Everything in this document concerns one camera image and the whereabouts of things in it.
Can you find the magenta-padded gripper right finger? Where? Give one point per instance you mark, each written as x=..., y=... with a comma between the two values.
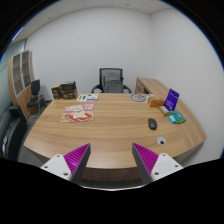
x=148, y=160

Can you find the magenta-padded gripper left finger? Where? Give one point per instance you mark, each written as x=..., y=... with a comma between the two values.
x=76, y=160

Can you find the black computer mouse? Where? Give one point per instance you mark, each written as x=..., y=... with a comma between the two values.
x=152, y=123

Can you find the pink cartoon print mouse pad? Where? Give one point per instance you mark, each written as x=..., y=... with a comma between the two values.
x=77, y=113

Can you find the small blue box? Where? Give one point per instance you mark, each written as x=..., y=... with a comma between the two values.
x=172, y=119

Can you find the small tan packet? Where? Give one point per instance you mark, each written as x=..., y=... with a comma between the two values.
x=164, y=110

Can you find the green flat box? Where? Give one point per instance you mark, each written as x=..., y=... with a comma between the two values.
x=178, y=116

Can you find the small orange-brown cardboard box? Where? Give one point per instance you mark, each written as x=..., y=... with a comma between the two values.
x=155, y=102

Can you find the white sheet with round emblem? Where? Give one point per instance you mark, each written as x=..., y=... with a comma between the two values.
x=138, y=97

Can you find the white sheet with coloured shapes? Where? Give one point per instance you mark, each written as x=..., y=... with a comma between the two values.
x=87, y=97

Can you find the purple card package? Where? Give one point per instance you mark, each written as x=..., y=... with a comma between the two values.
x=171, y=99

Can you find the dark brown cardboard box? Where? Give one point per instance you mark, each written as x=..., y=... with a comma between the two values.
x=69, y=94

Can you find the black leather sofa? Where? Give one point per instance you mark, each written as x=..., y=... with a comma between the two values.
x=11, y=133

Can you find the tall brown cardboard box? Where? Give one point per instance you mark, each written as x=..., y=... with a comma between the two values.
x=56, y=92

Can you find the wooden side desk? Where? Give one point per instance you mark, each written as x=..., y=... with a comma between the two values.
x=150, y=85

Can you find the black printed box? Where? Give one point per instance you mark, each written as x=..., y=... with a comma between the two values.
x=68, y=85

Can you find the black visitor chair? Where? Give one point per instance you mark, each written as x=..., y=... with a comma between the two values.
x=35, y=87

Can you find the grey backpack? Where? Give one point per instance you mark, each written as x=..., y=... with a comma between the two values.
x=111, y=84

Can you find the black mesh office chair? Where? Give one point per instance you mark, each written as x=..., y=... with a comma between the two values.
x=110, y=71

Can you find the wooden shelf cabinet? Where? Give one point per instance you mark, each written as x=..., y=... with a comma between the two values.
x=20, y=76

